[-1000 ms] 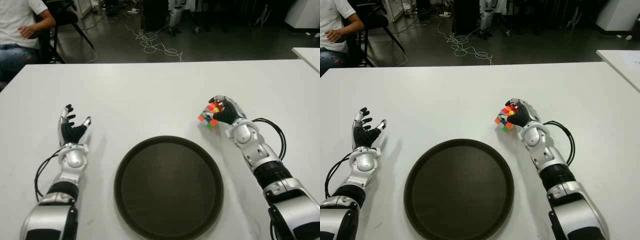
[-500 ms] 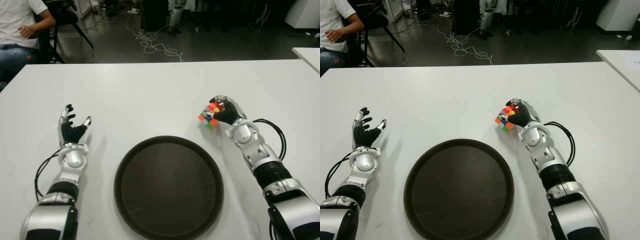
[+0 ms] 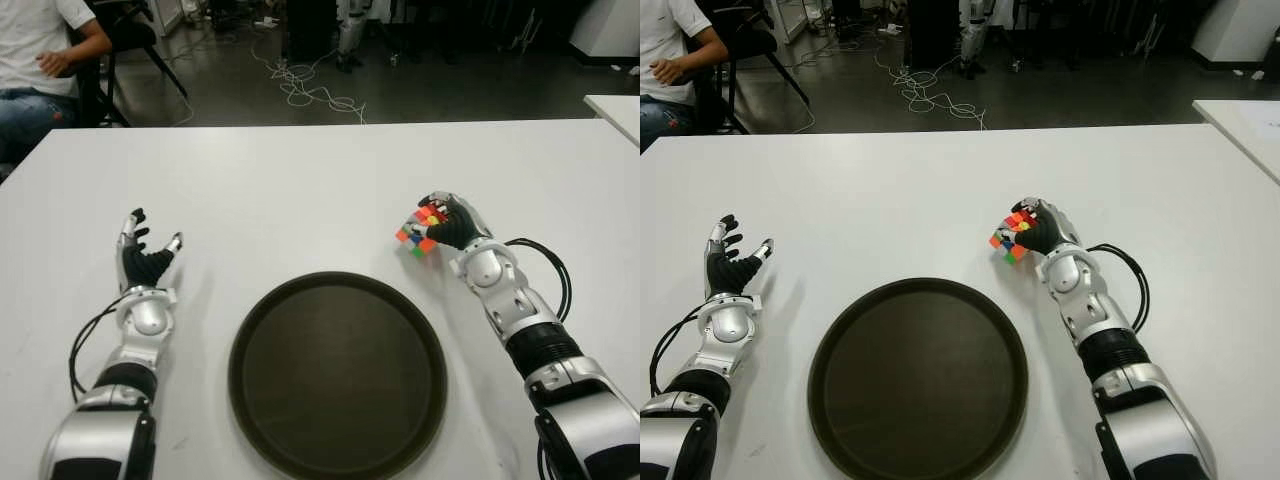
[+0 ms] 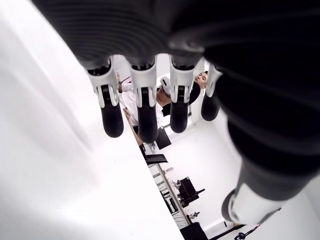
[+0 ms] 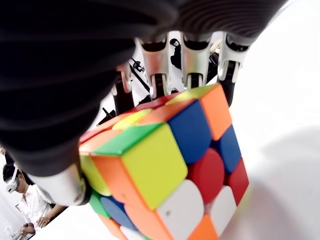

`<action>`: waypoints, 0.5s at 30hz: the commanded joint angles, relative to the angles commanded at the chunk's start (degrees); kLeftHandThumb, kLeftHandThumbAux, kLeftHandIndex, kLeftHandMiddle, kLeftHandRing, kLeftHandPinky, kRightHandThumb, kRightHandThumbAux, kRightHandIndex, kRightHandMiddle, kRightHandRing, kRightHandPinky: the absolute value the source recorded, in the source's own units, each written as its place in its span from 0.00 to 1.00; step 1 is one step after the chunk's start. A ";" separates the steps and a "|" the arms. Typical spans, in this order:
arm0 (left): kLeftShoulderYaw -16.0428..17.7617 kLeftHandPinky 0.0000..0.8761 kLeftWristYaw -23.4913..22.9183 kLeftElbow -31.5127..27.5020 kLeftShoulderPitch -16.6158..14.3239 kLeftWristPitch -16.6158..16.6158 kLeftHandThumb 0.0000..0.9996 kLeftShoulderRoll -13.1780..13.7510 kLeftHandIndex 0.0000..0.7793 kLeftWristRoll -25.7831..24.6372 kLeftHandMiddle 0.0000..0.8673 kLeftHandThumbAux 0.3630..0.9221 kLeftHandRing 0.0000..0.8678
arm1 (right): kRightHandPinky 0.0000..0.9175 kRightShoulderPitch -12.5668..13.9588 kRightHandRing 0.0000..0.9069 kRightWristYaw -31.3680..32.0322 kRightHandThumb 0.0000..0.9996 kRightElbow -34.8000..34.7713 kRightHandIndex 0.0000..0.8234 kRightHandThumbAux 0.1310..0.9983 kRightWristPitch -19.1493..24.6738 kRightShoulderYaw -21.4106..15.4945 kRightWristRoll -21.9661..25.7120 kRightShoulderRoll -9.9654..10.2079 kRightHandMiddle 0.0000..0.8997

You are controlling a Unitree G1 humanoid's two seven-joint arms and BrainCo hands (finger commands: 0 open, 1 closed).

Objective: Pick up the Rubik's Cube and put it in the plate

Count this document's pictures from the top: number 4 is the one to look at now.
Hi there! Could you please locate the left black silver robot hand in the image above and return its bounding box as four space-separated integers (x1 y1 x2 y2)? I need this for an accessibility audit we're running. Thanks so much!
31 0 320 225

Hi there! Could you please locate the person in black shirt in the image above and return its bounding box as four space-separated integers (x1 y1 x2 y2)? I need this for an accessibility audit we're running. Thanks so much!
187 71 210 107

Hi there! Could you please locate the person in white shirt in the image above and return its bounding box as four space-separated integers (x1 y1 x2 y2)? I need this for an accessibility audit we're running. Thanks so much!
115 71 173 131

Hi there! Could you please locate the black flat panel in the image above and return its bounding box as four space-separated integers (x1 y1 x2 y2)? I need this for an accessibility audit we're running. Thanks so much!
146 154 169 166

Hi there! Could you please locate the black clamp device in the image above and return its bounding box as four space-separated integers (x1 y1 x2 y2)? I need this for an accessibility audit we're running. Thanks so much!
176 176 206 207

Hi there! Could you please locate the black floor box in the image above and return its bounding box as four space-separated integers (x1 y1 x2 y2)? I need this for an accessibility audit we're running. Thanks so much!
180 221 210 240

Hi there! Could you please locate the metal shelf frame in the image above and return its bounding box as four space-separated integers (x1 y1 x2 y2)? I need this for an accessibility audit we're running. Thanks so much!
149 163 193 227

